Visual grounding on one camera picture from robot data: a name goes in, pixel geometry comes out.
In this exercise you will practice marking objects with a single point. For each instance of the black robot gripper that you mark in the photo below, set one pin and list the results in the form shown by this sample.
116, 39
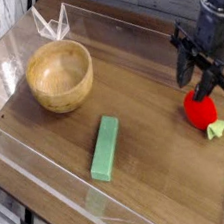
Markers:
191, 56

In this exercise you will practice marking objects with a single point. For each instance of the red plush strawberry toy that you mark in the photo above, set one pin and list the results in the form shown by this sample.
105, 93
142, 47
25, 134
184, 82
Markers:
203, 115

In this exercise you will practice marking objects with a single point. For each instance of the dark robot arm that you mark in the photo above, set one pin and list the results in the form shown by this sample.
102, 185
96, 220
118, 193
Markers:
201, 46

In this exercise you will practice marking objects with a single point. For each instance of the green rectangular block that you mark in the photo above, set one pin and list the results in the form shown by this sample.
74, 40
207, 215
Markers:
102, 164

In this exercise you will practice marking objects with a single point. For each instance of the wooden bowl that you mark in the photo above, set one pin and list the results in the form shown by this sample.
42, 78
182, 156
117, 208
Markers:
60, 75

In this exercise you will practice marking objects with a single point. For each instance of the clear acrylic corner bracket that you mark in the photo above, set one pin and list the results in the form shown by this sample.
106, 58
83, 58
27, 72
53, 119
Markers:
54, 29

